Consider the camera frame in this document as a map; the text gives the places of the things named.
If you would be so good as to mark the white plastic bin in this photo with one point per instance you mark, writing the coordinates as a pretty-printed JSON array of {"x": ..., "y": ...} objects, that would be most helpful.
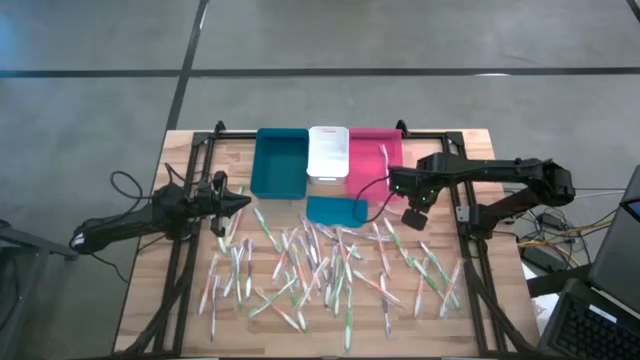
[{"x": 327, "y": 155}]

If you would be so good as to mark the teal plastic lid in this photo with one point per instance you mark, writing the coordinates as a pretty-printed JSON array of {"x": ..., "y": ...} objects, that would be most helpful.
[{"x": 335, "y": 212}]

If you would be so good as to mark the black open laptop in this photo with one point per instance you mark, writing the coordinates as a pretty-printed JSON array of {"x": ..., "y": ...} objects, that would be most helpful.
[{"x": 585, "y": 330}]

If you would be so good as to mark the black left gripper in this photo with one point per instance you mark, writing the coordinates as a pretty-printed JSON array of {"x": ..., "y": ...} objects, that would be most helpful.
[{"x": 212, "y": 202}]

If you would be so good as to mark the black metal stand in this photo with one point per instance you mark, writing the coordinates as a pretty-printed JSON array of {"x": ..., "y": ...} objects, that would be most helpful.
[{"x": 25, "y": 245}]

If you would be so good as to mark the black metal rig frame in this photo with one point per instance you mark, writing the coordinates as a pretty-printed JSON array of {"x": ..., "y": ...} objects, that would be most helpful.
[{"x": 230, "y": 134}]

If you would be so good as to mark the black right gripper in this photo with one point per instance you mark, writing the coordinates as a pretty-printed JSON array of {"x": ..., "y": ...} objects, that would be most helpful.
[{"x": 417, "y": 182}]

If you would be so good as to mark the teal plastic bin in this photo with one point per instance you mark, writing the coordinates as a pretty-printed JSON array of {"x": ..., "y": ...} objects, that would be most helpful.
[{"x": 280, "y": 165}]

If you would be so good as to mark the black power adapter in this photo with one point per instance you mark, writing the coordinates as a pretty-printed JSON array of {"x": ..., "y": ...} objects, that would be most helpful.
[{"x": 550, "y": 220}]

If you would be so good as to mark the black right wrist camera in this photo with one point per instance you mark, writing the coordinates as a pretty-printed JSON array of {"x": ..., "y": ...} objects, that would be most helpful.
[{"x": 414, "y": 219}]

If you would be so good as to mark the black power strip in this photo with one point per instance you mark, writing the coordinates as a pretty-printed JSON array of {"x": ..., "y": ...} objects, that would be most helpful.
[{"x": 542, "y": 257}]

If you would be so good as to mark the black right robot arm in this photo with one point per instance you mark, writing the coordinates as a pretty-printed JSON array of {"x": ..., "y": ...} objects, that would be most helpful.
[{"x": 500, "y": 170}]

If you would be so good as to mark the grey laptop screen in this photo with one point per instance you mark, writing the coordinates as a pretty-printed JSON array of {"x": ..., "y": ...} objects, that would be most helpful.
[{"x": 620, "y": 240}]

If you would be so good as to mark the pink plastic bin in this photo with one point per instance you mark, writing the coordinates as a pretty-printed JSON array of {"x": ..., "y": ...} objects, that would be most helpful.
[{"x": 367, "y": 165}]

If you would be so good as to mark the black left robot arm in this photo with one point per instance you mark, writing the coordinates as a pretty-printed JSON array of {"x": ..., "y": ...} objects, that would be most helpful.
[{"x": 125, "y": 222}]

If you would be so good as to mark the silver metal bracket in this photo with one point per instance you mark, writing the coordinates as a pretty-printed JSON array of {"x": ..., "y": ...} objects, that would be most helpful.
[{"x": 462, "y": 214}]

